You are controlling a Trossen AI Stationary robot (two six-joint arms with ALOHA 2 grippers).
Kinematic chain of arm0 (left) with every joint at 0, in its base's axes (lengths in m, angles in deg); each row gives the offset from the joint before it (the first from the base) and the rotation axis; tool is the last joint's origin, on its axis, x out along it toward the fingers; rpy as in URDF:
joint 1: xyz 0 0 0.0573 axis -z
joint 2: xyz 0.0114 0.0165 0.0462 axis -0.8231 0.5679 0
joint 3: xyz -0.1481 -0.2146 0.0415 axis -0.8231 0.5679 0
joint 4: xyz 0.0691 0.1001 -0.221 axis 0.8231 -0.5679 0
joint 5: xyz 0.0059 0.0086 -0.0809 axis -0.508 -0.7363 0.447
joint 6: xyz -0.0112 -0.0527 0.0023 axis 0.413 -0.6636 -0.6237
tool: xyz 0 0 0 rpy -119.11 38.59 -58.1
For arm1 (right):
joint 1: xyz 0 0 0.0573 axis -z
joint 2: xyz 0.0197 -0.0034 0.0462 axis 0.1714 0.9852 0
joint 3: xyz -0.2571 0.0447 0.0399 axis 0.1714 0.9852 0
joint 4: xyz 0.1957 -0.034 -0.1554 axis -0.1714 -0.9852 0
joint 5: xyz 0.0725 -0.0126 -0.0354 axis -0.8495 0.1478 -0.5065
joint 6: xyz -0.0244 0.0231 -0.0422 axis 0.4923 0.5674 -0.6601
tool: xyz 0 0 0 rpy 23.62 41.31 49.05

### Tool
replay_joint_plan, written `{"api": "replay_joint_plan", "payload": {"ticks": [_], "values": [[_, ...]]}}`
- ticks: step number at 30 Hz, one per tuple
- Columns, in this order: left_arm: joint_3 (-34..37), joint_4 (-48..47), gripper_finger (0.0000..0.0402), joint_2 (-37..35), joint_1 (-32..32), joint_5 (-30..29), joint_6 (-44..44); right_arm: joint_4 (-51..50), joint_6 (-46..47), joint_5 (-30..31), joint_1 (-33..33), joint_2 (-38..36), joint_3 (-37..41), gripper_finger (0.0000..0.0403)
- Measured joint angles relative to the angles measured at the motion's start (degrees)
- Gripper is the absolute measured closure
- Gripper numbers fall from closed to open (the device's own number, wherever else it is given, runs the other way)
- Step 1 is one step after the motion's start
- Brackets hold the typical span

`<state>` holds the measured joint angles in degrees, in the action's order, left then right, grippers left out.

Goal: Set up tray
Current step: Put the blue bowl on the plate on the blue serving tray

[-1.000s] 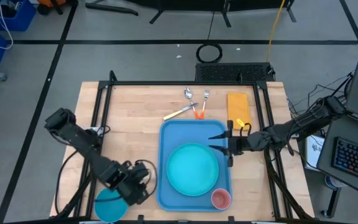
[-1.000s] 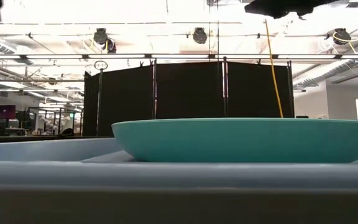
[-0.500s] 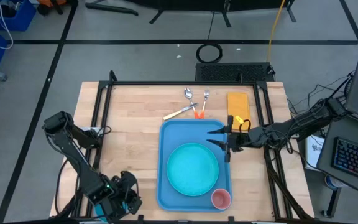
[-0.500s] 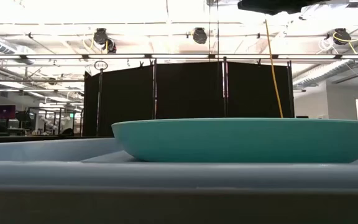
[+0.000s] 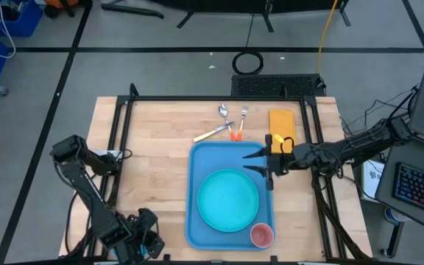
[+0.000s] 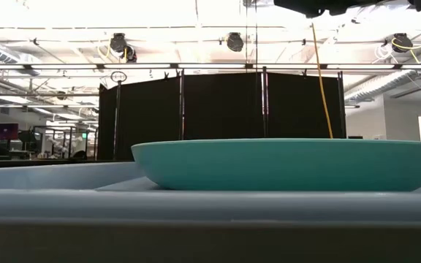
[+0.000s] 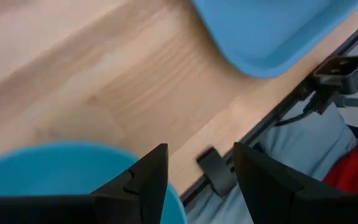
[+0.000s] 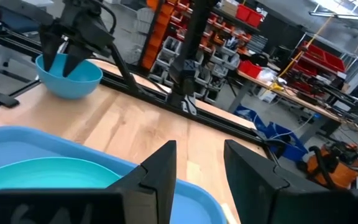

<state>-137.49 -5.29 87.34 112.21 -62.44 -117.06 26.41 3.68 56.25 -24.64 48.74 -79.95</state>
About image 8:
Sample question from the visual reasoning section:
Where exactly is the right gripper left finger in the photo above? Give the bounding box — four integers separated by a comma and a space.
0, 139, 177, 224

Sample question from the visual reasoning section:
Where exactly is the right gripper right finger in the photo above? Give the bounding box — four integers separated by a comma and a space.
224, 139, 358, 224

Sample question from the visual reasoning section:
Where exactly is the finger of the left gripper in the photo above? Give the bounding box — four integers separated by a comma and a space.
39, 23, 66, 73
62, 42, 94, 78

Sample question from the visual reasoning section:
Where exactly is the blue bowl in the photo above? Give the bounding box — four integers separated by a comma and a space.
35, 53, 104, 101

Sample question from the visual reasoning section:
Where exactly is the teal plate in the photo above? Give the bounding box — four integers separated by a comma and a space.
0, 156, 122, 197

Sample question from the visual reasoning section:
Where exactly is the blue plastic tray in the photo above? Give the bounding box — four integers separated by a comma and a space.
0, 125, 228, 224

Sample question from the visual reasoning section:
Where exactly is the blue office chair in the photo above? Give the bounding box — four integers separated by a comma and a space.
0, 4, 57, 88

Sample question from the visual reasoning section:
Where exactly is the orange storage bin rack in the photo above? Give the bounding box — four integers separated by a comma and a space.
140, 0, 200, 71

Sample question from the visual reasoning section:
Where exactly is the gray storage bin rack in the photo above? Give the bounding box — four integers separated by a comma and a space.
147, 35, 242, 106

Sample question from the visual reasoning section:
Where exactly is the orange shop vacuum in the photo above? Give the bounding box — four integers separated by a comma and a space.
305, 140, 358, 191

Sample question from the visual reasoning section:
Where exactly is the wooden workbench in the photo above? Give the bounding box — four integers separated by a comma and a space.
228, 70, 358, 146

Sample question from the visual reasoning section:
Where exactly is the white plastic bag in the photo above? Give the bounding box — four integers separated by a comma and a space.
255, 66, 280, 84

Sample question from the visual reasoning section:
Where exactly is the red storage bin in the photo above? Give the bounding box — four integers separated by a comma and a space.
235, 3, 252, 22
237, 59, 264, 80
246, 8, 265, 29

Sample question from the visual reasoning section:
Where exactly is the red bin shelf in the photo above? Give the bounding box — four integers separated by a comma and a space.
290, 39, 348, 94

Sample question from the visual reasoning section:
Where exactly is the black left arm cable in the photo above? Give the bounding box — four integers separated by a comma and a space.
88, 0, 118, 35

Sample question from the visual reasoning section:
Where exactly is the white cable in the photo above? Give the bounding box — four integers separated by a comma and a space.
270, 113, 315, 141

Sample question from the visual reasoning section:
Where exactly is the black metal table frame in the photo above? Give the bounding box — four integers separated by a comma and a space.
0, 18, 281, 153

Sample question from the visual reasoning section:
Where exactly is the yellow hanging cable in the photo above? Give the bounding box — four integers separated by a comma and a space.
277, 14, 335, 80

